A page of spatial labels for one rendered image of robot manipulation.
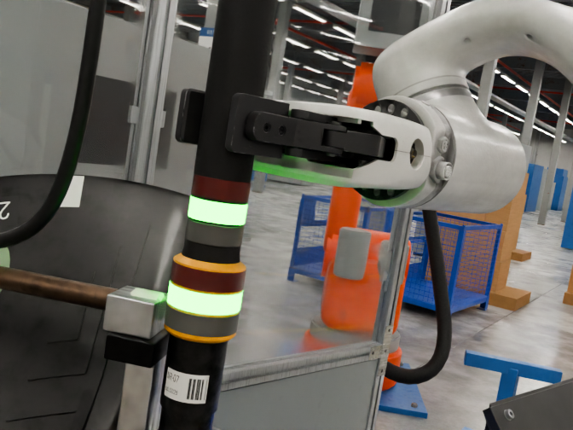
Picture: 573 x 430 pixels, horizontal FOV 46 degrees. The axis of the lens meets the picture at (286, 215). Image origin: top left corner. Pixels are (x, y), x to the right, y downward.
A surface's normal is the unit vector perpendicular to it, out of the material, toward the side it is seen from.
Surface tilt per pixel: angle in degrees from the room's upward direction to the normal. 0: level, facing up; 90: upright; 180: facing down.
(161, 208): 42
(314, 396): 90
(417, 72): 82
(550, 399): 48
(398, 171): 94
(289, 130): 90
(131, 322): 90
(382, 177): 100
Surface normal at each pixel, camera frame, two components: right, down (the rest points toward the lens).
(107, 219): 0.15, -0.61
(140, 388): -0.15, 0.08
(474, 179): 0.64, 0.46
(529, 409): 0.61, -0.52
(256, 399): 0.71, 0.18
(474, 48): 0.06, 0.94
